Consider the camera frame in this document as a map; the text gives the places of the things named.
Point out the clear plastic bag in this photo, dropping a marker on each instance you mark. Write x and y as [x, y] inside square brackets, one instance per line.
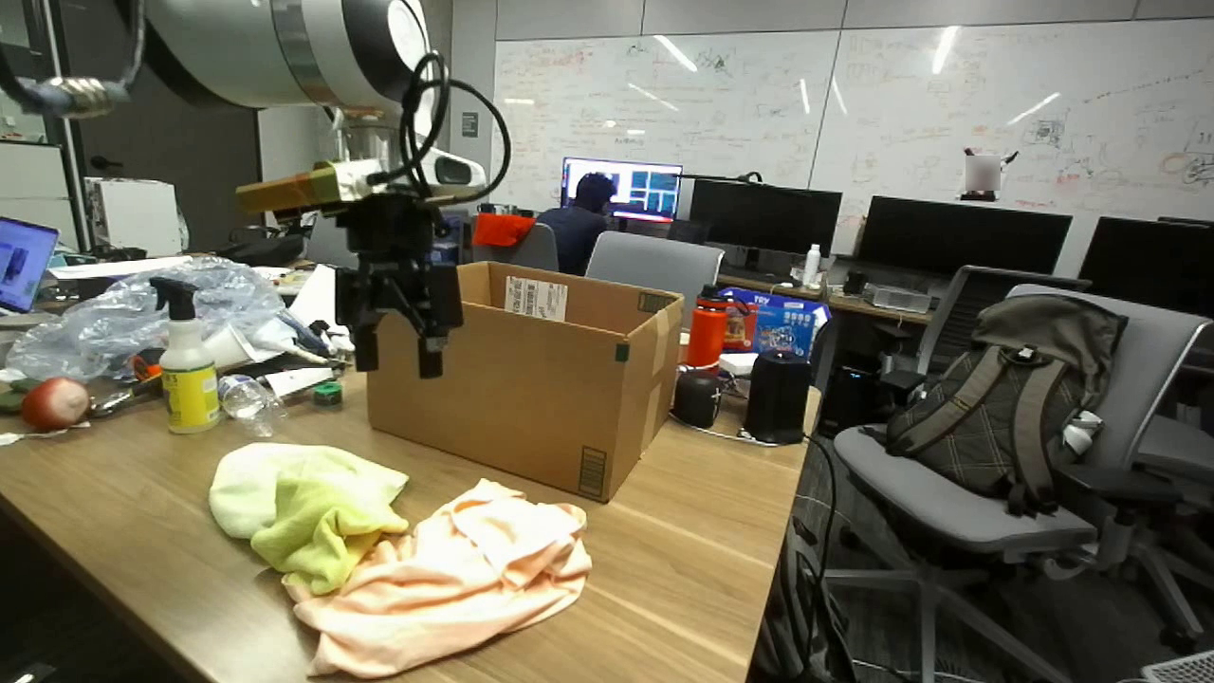
[100, 327]

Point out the black monitor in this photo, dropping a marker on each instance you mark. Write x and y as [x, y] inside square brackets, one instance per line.
[961, 236]
[1152, 259]
[762, 217]

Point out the crumpled clear plastic bottle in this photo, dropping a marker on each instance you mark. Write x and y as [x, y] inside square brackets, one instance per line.
[249, 400]

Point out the wall switch plate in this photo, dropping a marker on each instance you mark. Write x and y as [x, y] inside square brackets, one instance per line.
[466, 122]

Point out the laptop with blue screen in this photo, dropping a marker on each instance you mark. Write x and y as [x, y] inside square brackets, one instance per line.
[22, 265]

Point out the llama figure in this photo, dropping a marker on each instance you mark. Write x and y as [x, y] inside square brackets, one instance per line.
[989, 176]

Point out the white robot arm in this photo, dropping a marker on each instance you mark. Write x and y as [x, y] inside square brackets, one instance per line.
[251, 51]

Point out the black cylinder container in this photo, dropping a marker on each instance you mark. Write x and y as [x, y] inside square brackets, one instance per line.
[774, 400]

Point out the grey office chair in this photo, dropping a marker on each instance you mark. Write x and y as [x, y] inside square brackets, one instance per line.
[648, 269]
[961, 514]

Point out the blue printed box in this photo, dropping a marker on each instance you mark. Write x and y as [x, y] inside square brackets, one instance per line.
[777, 327]

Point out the brown cardboard box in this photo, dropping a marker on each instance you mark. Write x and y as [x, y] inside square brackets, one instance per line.
[545, 380]

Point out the orange bottle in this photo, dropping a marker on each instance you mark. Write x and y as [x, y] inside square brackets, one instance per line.
[708, 335]

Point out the tan wrist camera block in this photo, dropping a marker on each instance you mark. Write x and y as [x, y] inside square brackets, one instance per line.
[303, 193]

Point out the white cabinet box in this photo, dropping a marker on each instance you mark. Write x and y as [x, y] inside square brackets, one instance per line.
[136, 214]

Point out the seated person in dark shirt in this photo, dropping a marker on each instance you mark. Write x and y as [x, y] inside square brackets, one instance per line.
[580, 233]

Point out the cream white towel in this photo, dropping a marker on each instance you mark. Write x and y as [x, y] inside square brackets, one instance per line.
[245, 496]

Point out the small black cube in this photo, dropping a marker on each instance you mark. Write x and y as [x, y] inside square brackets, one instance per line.
[697, 400]

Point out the monitor with lit screen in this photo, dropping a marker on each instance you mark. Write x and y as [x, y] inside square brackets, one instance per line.
[638, 193]

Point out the small white bottle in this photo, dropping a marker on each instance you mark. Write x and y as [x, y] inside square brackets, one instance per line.
[813, 269]

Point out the red round ball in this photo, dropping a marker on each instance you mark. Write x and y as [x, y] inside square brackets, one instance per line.
[53, 405]

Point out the peach shirt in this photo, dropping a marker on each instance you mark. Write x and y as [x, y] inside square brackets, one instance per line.
[441, 582]

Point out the whiteboard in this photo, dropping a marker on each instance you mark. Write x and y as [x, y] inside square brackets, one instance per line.
[758, 102]

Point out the yellow-green towel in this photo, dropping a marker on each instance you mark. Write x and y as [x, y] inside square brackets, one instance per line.
[325, 526]

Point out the green tape roll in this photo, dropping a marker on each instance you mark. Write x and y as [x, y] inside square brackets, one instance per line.
[327, 394]

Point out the white paper sheet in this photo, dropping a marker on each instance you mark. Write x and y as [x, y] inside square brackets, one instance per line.
[316, 302]

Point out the grey-brown backpack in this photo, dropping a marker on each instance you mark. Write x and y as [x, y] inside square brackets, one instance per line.
[997, 418]

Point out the yellow cup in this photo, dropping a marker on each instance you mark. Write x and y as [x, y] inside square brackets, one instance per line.
[192, 380]

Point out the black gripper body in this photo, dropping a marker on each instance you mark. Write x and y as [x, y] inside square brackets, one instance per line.
[392, 249]

